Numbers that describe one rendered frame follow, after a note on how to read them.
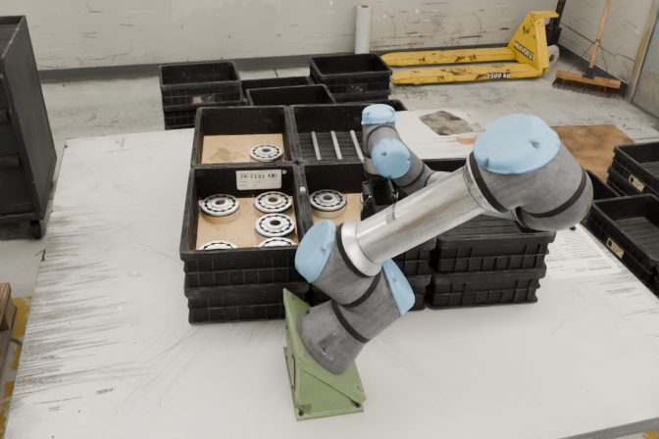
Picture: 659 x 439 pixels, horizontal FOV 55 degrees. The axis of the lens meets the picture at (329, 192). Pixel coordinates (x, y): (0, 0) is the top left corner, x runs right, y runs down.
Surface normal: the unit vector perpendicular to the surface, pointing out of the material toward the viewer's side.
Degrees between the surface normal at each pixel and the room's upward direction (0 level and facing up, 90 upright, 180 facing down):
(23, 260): 0
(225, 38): 90
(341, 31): 90
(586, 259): 0
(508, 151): 37
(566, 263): 0
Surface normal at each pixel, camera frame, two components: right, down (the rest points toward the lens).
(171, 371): 0.03, -0.85
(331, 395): 0.19, 0.52
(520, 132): -0.57, -0.63
